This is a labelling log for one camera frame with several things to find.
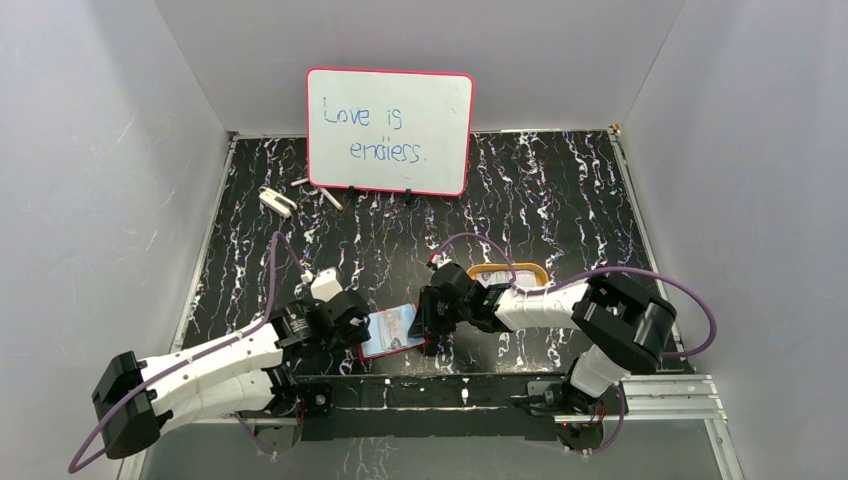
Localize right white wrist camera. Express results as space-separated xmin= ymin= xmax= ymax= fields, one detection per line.
xmin=426 ymin=253 xmax=445 ymax=271

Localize tan oval card tray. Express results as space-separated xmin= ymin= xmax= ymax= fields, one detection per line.
xmin=467 ymin=262 xmax=549 ymax=288

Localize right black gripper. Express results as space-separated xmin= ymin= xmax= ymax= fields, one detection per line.
xmin=407 ymin=286 xmax=471 ymax=337

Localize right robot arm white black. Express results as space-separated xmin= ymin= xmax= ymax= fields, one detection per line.
xmin=408 ymin=263 xmax=677 ymax=415

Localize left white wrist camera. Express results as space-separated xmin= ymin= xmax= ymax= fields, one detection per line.
xmin=301 ymin=267 xmax=344 ymax=302

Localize white board with red frame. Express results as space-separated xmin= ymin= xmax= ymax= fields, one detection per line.
xmin=306 ymin=67 xmax=475 ymax=197

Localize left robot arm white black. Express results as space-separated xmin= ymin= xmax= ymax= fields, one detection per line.
xmin=92 ymin=289 xmax=370 ymax=459

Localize white board eraser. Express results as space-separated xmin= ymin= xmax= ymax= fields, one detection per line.
xmin=259 ymin=187 xmax=297 ymax=219

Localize red leather card holder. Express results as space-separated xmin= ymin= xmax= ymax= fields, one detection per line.
xmin=358 ymin=302 xmax=432 ymax=362

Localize cards in tray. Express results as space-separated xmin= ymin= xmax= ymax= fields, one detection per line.
xmin=476 ymin=270 xmax=546 ymax=288

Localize white marker pen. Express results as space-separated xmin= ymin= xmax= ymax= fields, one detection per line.
xmin=318 ymin=187 xmax=344 ymax=211

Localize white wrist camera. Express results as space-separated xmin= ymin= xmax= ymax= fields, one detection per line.
xmin=426 ymin=253 xmax=445 ymax=271
xmin=301 ymin=267 xmax=344 ymax=302

